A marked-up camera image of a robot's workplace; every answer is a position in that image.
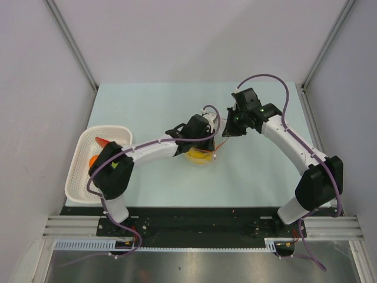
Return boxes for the fake yellow banana bunch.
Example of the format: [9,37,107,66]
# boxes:
[186,148,213,165]

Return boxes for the clear zip top bag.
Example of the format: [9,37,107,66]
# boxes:
[184,113,228,165]

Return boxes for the fake watermelon slice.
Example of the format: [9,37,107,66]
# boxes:
[95,137,109,148]

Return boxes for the fake orange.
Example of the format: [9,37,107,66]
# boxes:
[89,155,98,168]

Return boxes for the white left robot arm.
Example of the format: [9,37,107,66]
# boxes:
[87,128,216,236]

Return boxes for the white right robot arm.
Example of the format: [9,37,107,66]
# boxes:
[223,103,343,236]

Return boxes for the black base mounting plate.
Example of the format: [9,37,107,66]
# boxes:
[60,206,345,248]

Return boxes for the white perforated plastic basket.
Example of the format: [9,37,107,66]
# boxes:
[65,125,133,206]

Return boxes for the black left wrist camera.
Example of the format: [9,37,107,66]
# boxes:
[180,114,210,139]

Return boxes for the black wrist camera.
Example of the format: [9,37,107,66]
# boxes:
[232,88,262,112]
[180,114,210,139]

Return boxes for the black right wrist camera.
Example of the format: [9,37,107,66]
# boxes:
[232,88,262,112]

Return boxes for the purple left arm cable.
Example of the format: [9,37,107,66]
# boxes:
[58,104,221,266]

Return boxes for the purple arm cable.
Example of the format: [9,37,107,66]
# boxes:
[58,104,221,266]
[234,73,343,272]

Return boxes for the white slotted cable duct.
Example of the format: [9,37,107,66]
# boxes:
[54,238,277,253]

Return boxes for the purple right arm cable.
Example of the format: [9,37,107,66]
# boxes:
[234,73,343,272]

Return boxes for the aluminium frame rail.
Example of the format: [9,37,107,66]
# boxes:
[42,215,364,241]

